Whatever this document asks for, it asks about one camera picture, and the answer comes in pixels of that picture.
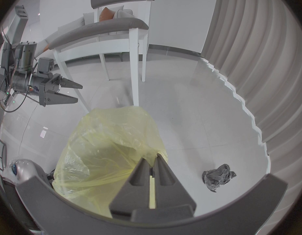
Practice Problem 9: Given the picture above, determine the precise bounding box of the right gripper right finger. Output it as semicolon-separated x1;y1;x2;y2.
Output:
153;153;198;212

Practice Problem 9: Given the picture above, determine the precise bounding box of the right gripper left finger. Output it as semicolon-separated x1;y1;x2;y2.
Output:
109;157;152;219

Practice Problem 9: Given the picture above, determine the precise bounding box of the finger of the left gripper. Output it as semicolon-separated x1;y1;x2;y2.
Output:
52;74;83;92
44;92;79;107

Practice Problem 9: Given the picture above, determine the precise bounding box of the black plastic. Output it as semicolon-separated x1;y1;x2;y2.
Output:
202;164;237;193

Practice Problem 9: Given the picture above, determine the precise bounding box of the yellow plastic bag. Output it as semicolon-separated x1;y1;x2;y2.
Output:
52;106;169;218

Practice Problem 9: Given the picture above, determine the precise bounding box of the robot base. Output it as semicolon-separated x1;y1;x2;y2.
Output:
0;137;54;189

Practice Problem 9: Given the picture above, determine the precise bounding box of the white sofa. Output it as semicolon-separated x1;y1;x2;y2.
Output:
57;5;136;37

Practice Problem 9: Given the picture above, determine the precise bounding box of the grey and white chair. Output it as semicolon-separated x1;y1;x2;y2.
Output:
47;0;157;114

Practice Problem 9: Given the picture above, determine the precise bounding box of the pale grey pillow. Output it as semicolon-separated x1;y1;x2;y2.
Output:
83;11;100;24
114;5;135;19

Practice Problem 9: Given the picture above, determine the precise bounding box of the orange cushion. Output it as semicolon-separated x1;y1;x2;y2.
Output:
99;7;116;22

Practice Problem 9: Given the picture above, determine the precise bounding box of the beige curtain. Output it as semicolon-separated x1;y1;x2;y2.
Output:
201;0;302;179

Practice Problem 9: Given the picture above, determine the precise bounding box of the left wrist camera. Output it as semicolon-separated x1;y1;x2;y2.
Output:
37;57;55;74

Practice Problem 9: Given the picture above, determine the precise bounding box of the black cable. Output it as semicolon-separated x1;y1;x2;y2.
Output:
0;77;31;112

